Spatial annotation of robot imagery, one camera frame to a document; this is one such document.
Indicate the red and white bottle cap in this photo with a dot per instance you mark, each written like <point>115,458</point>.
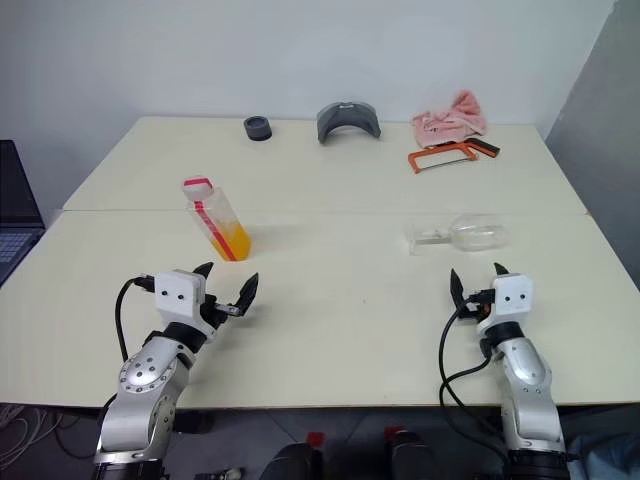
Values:
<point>196,188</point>

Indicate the pink towel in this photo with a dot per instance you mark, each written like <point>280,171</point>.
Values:
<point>450,120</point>

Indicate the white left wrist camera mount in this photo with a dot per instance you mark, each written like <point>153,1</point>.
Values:
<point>175,295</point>

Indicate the grey partition panel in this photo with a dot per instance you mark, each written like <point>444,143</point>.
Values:
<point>600,150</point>

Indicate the bottle with orange liquid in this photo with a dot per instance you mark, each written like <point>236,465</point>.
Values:
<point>232,240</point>

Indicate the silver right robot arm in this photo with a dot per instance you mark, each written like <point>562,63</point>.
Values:
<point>525,375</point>

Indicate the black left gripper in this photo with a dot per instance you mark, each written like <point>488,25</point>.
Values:
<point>214,311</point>

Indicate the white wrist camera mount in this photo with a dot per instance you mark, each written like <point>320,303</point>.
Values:
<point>175,295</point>
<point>512,297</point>

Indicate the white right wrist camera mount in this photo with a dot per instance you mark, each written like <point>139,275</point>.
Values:
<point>512,297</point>

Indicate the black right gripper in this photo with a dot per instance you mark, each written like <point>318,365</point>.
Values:
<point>477,305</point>

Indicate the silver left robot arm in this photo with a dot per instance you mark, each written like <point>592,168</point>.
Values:
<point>145,375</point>

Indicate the black laptop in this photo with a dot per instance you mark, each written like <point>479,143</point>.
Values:
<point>15,210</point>

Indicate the grey curved visor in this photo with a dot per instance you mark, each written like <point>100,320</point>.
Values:
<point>350,120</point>

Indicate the dark rounded shape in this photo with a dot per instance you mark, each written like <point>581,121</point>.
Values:
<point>297,460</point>

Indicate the blue cloth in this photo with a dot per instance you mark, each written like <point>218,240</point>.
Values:
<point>605,457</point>

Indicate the orange hacksaw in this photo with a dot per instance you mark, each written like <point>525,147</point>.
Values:
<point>425,159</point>

